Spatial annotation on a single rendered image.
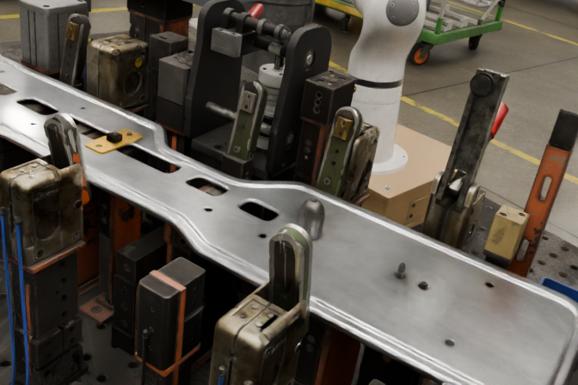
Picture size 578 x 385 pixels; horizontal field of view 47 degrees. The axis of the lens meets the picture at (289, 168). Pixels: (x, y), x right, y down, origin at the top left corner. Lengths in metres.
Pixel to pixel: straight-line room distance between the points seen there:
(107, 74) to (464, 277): 0.67
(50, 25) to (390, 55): 0.65
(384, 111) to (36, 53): 0.69
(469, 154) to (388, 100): 0.58
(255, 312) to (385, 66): 0.85
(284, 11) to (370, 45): 2.65
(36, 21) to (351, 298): 0.79
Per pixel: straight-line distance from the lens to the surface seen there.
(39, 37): 1.28
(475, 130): 0.86
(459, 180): 0.88
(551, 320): 0.81
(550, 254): 1.56
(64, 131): 0.83
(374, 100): 1.41
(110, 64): 1.15
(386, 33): 1.32
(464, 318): 0.76
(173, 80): 1.11
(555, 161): 0.84
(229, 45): 1.02
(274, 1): 3.94
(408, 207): 1.44
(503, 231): 0.85
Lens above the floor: 1.45
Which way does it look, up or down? 27 degrees down
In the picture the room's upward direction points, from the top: 9 degrees clockwise
